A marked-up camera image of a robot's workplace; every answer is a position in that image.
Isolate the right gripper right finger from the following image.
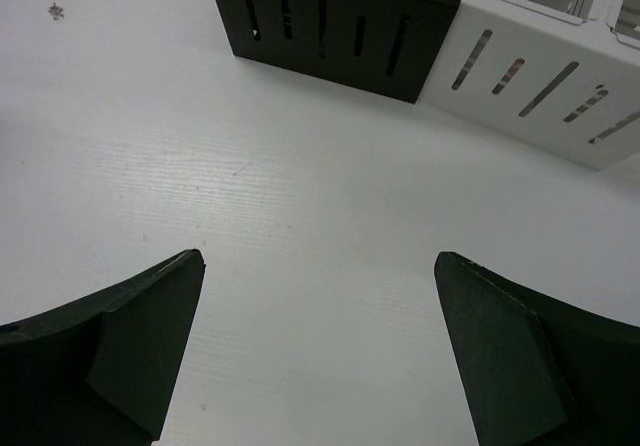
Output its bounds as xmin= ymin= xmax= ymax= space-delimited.
xmin=434 ymin=252 xmax=639 ymax=445

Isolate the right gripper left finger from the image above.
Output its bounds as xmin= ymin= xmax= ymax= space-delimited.
xmin=1 ymin=249 xmax=205 ymax=445

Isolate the white divided organizer box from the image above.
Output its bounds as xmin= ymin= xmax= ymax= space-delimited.
xmin=422 ymin=0 xmax=639 ymax=170

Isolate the black divided organizer box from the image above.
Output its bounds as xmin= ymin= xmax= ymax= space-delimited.
xmin=215 ymin=0 xmax=461 ymax=103

